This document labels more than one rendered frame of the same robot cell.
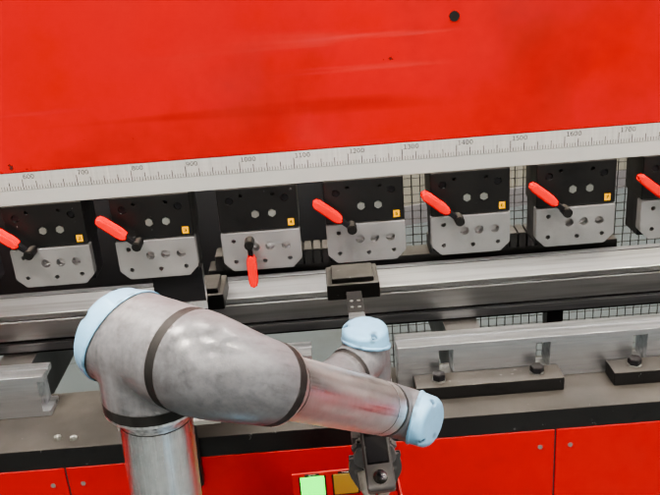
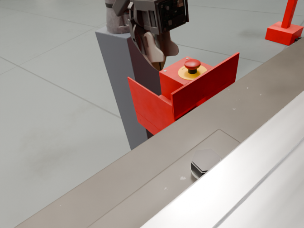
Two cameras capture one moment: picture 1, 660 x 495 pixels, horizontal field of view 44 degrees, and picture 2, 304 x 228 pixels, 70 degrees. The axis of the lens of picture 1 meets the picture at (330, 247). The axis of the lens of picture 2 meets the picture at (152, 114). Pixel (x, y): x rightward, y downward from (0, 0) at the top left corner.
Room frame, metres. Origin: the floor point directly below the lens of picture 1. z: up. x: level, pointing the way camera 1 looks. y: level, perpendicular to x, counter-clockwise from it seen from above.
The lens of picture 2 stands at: (1.52, -0.29, 1.08)
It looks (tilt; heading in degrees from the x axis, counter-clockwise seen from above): 42 degrees down; 149
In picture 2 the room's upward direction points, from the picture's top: 10 degrees counter-clockwise
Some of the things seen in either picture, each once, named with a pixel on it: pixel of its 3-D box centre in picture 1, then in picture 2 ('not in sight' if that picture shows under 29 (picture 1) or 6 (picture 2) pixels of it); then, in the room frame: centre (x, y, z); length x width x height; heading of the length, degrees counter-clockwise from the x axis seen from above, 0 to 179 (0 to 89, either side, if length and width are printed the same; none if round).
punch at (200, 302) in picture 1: (180, 289); not in sight; (1.50, 0.30, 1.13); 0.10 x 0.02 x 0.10; 90
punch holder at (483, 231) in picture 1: (467, 205); not in sight; (1.50, -0.27, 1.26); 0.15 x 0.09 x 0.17; 90
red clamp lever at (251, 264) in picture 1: (251, 261); not in sight; (1.43, 0.15, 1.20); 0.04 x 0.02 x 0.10; 0
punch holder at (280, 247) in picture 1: (260, 221); not in sight; (1.50, 0.13, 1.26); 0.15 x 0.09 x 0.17; 90
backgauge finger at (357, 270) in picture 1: (354, 293); not in sight; (1.66, -0.05, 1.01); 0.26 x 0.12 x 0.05; 0
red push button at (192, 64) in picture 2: not in sight; (192, 68); (1.17, 0.05, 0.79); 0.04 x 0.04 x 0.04
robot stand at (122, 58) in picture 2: not in sight; (141, 101); (0.73, 0.12, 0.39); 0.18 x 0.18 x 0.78; 14
